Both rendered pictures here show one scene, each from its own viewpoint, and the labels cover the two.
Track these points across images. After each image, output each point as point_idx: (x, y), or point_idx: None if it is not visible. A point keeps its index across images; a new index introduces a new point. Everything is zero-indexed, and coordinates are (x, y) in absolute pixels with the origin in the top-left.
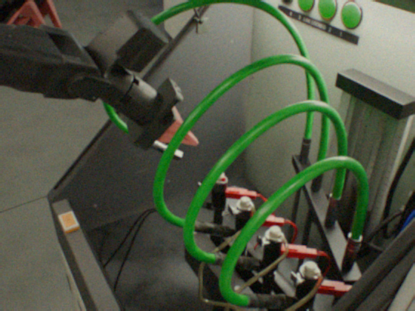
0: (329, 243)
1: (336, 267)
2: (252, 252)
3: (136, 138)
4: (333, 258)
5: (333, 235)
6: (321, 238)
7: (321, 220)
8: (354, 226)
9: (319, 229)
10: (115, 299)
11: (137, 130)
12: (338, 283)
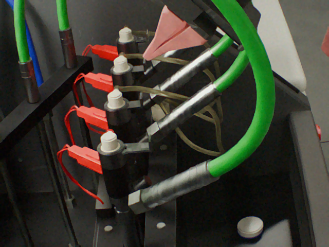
0: (61, 83)
1: (80, 71)
2: (109, 200)
3: (251, 4)
4: (73, 77)
5: (47, 89)
6: (53, 105)
7: (37, 104)
8: (67, 12)
9: (44, 109)
10: (315, 243)
11: (244, 7)
12: (103, 49)
